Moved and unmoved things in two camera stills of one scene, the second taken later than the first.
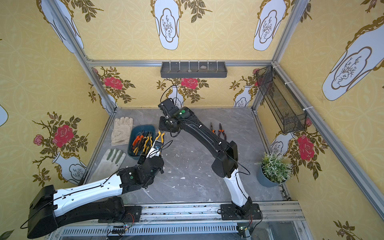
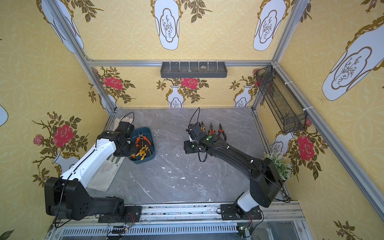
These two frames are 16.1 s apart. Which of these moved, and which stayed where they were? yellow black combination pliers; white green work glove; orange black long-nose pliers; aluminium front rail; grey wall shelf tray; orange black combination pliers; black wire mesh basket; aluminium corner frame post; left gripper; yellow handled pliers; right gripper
Moved: right gripper; yellow handled pliers; yellow black combination pliers; left gripper
Stayed: orange black long-nose pliers; aluminium corner frame post; black wire mesh basket; white green work glove; orange black combination pliers; aluminium front rail; grey wall shelf tray
